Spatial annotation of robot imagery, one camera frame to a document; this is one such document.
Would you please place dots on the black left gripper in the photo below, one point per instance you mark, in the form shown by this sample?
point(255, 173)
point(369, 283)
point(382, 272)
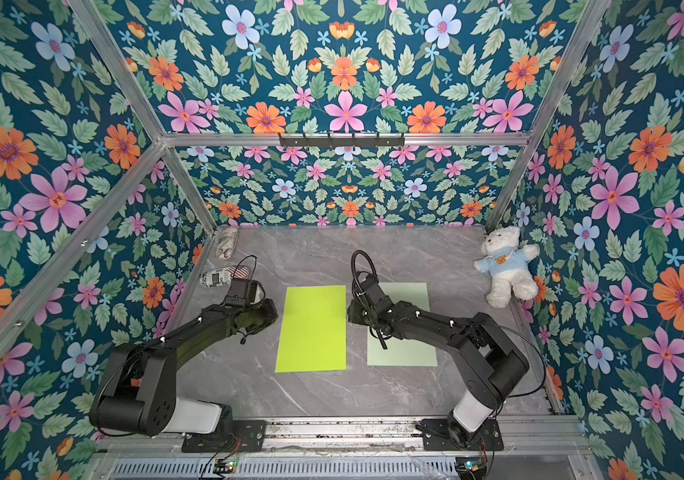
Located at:
point(272, 315)

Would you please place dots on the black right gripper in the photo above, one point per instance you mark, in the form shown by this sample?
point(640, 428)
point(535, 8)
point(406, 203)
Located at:
point(360, 309)

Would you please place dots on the bright lime green paper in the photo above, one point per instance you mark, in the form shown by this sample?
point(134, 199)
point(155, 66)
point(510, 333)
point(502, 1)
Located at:
point(313, 331)

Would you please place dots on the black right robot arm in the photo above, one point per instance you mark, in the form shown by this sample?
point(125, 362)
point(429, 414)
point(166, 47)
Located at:
point(489, 362)

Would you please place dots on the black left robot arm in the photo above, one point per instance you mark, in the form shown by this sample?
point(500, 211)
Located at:
point(138, 393)

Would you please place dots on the white teddy bear blue shirt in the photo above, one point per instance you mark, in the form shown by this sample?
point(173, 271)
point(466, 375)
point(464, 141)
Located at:
point(507, 263)

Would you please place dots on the left small circuit board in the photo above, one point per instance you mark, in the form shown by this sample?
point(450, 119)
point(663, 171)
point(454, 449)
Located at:
point(224, 467)

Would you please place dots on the small circuit board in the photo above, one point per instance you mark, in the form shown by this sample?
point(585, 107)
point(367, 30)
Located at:
point(224, 467)
point(470, 469)

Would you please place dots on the right small circuit board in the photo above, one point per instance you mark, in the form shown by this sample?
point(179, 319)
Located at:
point(470, 469)

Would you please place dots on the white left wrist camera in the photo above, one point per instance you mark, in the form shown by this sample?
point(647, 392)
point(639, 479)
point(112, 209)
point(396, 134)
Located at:
point(244, 292)

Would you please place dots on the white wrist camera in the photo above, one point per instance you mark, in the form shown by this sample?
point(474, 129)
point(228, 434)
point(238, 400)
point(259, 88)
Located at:
point(244, 292)
point(366, 288)

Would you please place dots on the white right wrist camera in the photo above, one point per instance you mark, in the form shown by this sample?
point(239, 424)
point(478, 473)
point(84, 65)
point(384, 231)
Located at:
point(366, 288)

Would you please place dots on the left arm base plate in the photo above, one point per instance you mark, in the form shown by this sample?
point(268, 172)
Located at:
point(248, 435)

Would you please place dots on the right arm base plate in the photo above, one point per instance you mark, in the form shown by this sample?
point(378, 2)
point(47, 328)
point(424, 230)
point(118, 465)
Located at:
point(449, 435)

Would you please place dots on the black hook rail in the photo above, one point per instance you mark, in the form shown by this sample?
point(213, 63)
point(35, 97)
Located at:
point(329, 140)

